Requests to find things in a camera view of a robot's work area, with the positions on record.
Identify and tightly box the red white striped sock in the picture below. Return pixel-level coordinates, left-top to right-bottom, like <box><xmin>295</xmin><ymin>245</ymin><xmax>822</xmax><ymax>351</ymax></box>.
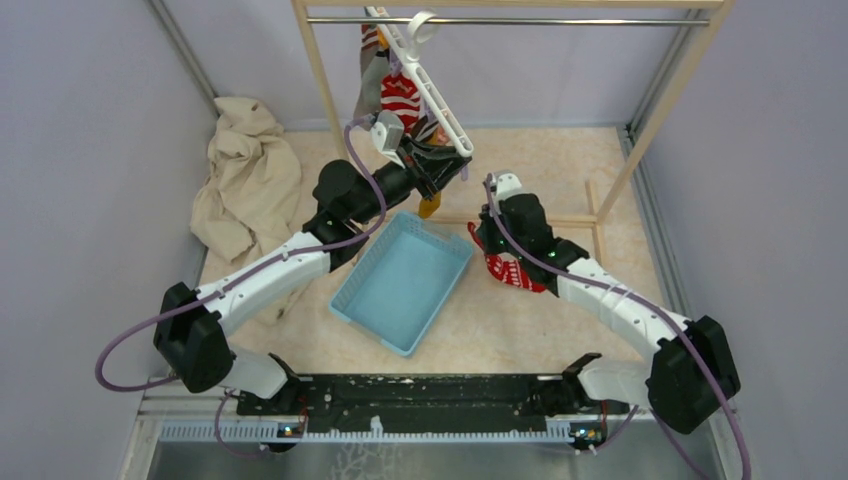
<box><xmin>380</xmin><ymin>71</ymin><xmax>422</xmax><ymax>133</ymax></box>

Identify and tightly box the grey striped-cuff sock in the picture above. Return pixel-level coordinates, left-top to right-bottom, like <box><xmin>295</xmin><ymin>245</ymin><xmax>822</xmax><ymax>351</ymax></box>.
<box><xmin>359</xmin><ymin>24</ymin><xmax>380</xmax><ymax>74</ymax></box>

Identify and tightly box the mustard yellow sock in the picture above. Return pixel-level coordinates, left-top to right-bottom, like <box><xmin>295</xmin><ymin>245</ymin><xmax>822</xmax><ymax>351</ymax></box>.
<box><xmin>417</xmin><ymin>126</ymin><xmax>444</xmax><ymax>219</ymax></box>

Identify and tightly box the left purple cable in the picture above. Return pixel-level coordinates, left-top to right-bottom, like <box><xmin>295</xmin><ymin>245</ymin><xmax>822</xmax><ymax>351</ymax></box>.
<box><xmin>94</xmin><ymin>117</ymin><xmax>389</xmax><ymax>458</ymax></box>

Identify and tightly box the white plastic clip hanger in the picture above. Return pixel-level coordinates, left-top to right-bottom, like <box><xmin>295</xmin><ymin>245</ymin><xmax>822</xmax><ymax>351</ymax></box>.
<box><xmin>375</xmin><ymin>9</ymin><xmax>473</xmax><ymax>157</ymax></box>

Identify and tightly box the blue plastic basket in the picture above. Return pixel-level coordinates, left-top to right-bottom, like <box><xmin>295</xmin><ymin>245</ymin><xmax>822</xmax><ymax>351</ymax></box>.
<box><xmin>328</xmin><ymin>212</ymin><xmax>473</xmax><ymax>357</ymax></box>

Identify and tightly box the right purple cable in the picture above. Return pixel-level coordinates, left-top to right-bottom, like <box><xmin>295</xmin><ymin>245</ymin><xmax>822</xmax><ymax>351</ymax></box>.
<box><xmin>482</xmin><ymin>173</ymin><xmax>753</xmax><ymax>480</ymax></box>

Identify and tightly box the metal rack rod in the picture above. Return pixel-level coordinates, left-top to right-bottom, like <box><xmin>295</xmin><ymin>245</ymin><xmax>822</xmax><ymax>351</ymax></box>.
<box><xmin>307</xmin><ymin>17</ymin><xmax>711</xmax><ymax>27</ymax></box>

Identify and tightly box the orange clothes clip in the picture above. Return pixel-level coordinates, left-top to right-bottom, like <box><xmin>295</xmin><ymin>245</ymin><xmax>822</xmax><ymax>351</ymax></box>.
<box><xmin>377</xmin><ymin>29</ymin><xmax>391</xmax><ymax>50</ymax></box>

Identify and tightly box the wooden clothes rack frame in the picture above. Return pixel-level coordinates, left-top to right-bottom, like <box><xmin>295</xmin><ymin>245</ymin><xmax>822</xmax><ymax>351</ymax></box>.
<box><xmin>291</xmin><ymin>0</ymin><xmax>738</xmax><ymax>275</ymax></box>

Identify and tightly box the purple cable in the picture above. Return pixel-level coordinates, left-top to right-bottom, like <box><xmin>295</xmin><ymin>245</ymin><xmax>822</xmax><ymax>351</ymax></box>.
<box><xmin>94</xmin><ymin>117</ymin><xmax>389</xmax><ymax>458</ymax></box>
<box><xmin>482</xmin><ymin>173</ymin><xmax>753</xmax><ymax>480</ymax></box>

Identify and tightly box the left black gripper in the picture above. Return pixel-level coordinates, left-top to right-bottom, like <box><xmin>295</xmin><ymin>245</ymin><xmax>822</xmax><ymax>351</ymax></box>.
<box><xmin>351</xmin><ymin>131</ymin><xmax>471</xmax><ymax>225</ymax></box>

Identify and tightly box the beige crumpled cloth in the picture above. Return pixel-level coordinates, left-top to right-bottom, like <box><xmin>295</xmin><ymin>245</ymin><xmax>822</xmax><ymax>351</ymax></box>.
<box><xmin>189</xmin><ymin>96</ymin><xmax>319</xmax><ymax>325</ymax></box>

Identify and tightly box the salmon clothes clip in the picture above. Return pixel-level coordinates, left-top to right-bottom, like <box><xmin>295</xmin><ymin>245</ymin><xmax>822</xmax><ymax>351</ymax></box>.
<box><xmin>430</xmin><ymin>128</ymin><xmax>452</xmax><ymax>146</ymax></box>

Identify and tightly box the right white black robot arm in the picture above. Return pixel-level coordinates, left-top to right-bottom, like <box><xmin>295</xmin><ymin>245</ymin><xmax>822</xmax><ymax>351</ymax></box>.
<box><xmin>467</xmin><ymin>193</ymin><xmax>741</xmax><ymax>434</ymax></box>

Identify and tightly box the red Santa Christmas sock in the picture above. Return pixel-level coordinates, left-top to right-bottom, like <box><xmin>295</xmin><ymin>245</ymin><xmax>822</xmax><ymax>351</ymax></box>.
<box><xmin>466</xmin><ymin>222</ymin><xmax>547</xmax><ymax>293</ymax></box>

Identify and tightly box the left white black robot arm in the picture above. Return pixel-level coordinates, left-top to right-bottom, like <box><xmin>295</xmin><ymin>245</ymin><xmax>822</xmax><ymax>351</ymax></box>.
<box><xmin>153</xmin><ymin>135</ymin><xmax>473</xmax><ymax>414</ymax></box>

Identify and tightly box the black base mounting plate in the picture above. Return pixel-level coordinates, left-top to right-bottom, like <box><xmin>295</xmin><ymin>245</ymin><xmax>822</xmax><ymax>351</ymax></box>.
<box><xmin>237</xmin><ymin>374</ymin><xmax>630</xmax><ymax>434</ymax></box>

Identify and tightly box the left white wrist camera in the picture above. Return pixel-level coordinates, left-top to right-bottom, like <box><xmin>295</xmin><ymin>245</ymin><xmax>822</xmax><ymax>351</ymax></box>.
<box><xmin>370</xmin><ymin>110</ymin><xmax>405</xmax><ymax>166</ymax></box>

